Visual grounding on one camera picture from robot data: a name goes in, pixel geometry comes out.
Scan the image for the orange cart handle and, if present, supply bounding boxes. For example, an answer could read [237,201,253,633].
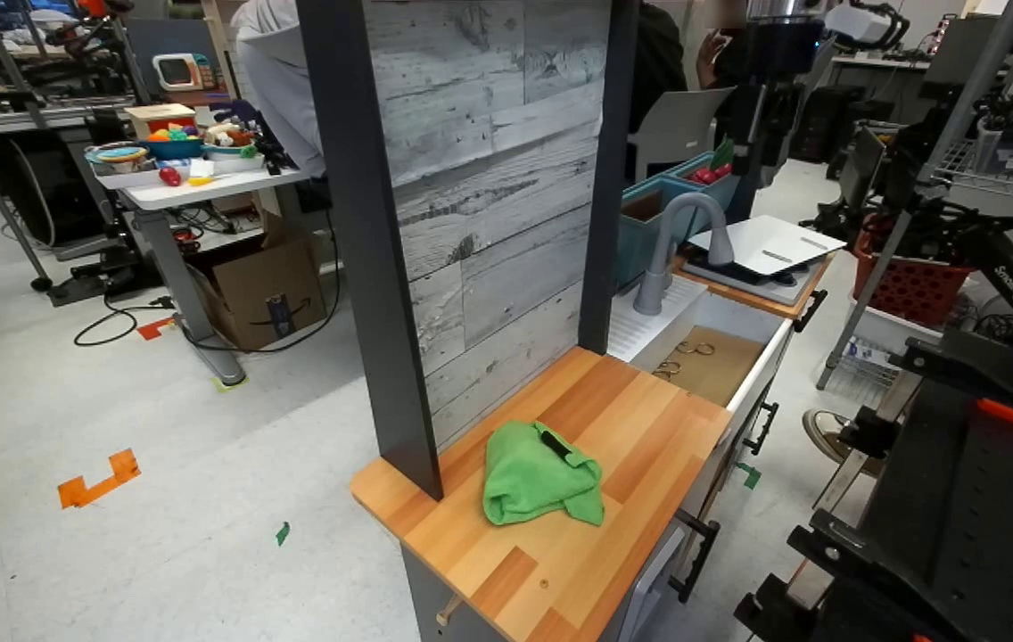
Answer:
[971,394,1013,436]

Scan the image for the person in dark clothes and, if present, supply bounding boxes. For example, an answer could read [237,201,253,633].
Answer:
[697,0,749,123]

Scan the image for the red plastic crate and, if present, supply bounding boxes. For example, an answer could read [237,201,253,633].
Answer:
[851,225,975,332]

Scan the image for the shoe with white sole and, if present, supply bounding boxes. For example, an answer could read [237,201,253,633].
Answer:
[800,408,859,466]

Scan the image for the black perforated cart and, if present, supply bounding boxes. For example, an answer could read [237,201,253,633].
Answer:
[732,325,1013,642]

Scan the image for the narrow dark frame post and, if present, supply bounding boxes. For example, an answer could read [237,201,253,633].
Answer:
[576,0,642,357]

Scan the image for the colourful toy bowl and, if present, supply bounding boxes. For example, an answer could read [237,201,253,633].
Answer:
[148,123,207,165]

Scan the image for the large orange floor tape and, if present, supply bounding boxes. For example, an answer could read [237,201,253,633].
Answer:
[55,446,142,514]

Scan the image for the small white orange screen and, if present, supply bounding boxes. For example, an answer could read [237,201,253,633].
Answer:
[150,50,215,98]

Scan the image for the black drawer handle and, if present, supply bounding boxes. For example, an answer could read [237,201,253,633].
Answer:
[664,510,725,606]
[741,398,781,461]
[788,284,832,337]

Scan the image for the person in white shirt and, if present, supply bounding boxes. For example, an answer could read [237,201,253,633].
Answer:
[226,0,327,180]

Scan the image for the white flat board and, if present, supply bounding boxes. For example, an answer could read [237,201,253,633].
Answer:
[686,209,848,284]

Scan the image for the wooden countertop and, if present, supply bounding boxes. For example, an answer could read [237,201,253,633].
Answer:
[345,345,734,642]

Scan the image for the red toy food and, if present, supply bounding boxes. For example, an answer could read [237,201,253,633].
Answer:
[689,162,738,188]

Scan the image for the small wooden counter board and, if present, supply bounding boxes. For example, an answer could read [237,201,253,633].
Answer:
[666,252,835,322]

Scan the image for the black floor cable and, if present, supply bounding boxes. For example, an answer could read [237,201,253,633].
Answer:
[73,295,178,348]

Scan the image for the silver slanted stand pole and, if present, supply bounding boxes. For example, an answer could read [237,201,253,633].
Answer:
[813,0,1013,394]

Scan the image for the small orange floor tape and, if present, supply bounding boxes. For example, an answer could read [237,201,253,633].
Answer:
[137,313,178,345]

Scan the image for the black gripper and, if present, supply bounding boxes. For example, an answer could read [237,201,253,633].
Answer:
[741,11,828,94]

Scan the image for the grey curved tap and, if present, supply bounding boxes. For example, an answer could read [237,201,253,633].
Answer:
[631,188,738,322]

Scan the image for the green cloth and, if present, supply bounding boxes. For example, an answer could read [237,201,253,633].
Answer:
[479,419,610,530]

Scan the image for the open drawer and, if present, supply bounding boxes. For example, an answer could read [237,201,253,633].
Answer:
[602,272,800,422]

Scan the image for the wide dark frame post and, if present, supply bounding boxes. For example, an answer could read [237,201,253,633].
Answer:
[291,0,451,503]

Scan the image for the teal plastic bin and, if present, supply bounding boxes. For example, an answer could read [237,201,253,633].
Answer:
[612,157,753,294]

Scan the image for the wooden toy box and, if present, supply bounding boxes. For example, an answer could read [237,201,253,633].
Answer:
[125,99,201,144]

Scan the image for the green toy food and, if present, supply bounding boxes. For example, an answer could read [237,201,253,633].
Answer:
[715,132,753,171]

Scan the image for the black equipment frame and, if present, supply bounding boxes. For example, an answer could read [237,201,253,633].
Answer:
[813,87,1013,361]

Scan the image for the white cabinet front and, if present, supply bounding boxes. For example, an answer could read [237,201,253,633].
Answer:
[601,316,800,642]

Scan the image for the grey wood backsplash panel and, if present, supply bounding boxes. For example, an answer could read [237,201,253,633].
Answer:
[360,0,612,454]

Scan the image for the grey chair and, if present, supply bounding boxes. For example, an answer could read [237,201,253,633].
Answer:
[628,81,738,187]

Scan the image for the white desk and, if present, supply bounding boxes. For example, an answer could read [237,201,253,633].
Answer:
[89,155,326,388]

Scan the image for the cardboard box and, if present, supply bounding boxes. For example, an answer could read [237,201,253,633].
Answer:
[189,228,327,354]

